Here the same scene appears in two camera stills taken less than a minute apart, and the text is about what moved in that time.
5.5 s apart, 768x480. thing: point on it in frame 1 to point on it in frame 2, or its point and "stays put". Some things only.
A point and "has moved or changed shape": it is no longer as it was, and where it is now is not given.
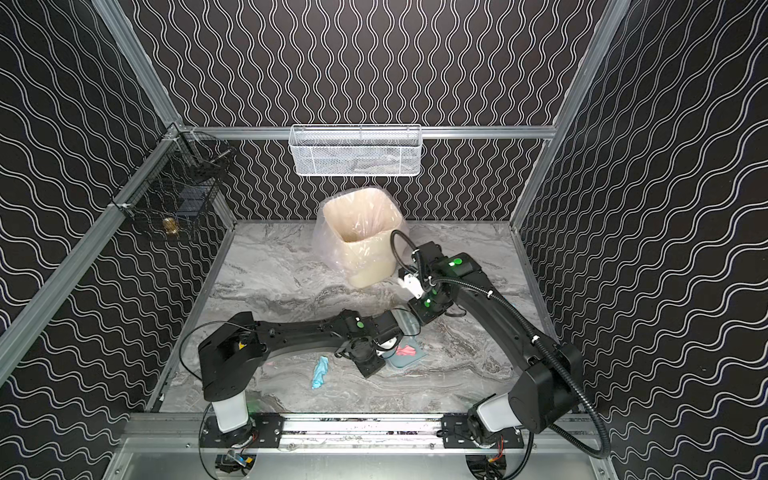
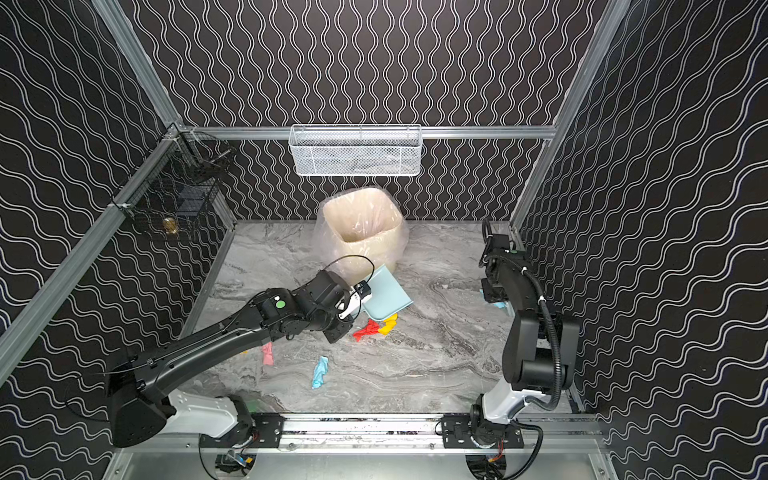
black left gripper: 372,365 to 339,330
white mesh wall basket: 356,149 stays put
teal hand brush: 406,320 has moved or changed shape
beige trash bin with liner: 353,233 stays put
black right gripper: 417,258 to 492,291
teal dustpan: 405,360 to 388,295
